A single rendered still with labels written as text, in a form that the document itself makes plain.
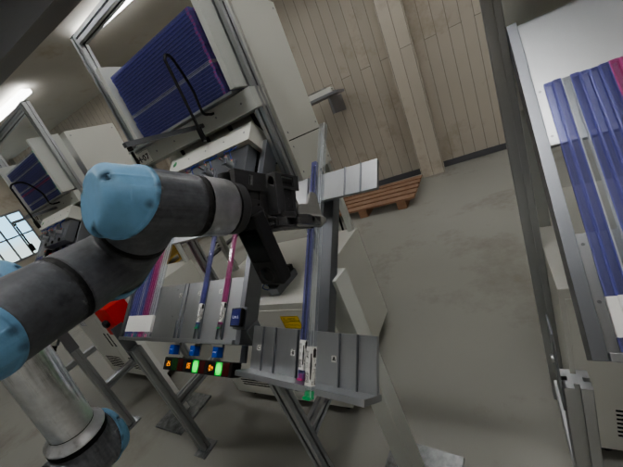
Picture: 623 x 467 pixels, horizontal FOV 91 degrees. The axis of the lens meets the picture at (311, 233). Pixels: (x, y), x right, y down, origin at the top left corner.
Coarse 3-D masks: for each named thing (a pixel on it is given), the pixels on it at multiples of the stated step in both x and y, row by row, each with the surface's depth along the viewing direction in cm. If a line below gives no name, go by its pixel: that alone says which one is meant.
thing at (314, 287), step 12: (324, 132) 61; (324, 144) 61; (324, 156) 60; (324, 168) 60; (312, 240) 56; (312, 252) 55; (312, 264) 55; (312, 276) 54; (312, 288) 53; (312, 300) 53; (312, 312) 52; (312, 324) 52; (312, 336) 51; (312, 396) 49
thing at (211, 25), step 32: (192, 0) 93; (96, 32) 128; (224, 32) 100; (224, 64) 98; (224, 96) 104; (128, 128) 130; (256, 320) 87; (128, 352) 130; (192, 384) 147; (320, 416) 105
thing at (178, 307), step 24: (168, 288) 118; (192, 288) 109; (216, 288) 102; (240, 288) 95; (168, 312) 113; (192, 312) 105; (216, 312) 98; (168, 336) 108; (192, 336) 100; (216, 336) 93
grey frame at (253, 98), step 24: (216, 0) 97; (240, 48) 102; (240, 96) 105; (264, 96) 109; (120, 120) 142; (192, 120) 119; (216, 120) 114; (264, 120) 110; (168, 144) 130; (192, 144) 132; (288, 168) 114; (192, 240) 160; (144, 360) 131; (168, 384) 138; (288, 408) 94; (192, 432) 143; (312, 432) 100; (312, 456) 102
